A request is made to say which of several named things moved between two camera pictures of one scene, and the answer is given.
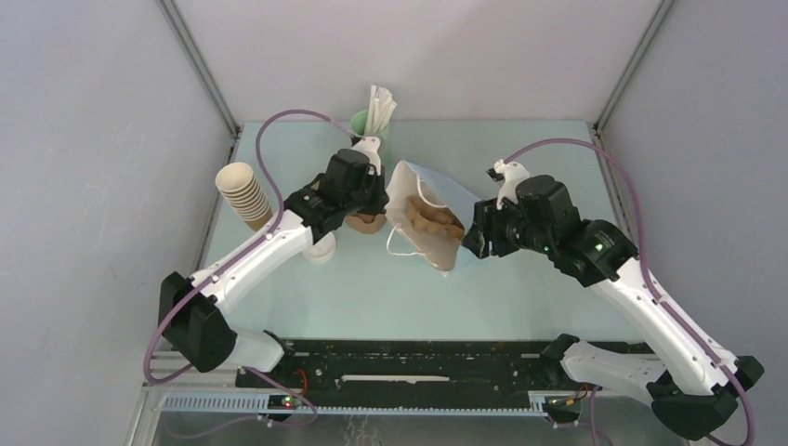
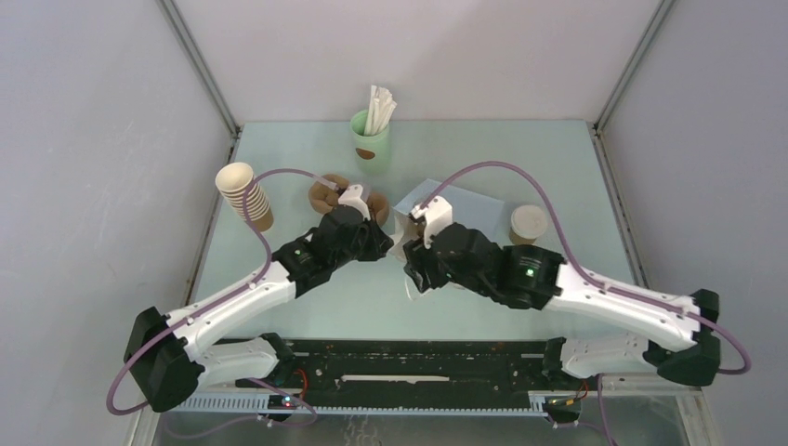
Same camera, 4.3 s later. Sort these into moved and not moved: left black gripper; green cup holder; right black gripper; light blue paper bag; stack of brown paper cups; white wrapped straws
Moved: left black gripper; light blue paper bag; right black gripper
Not moved: stack of brown paper cups; green cup holder; white wrapped straws
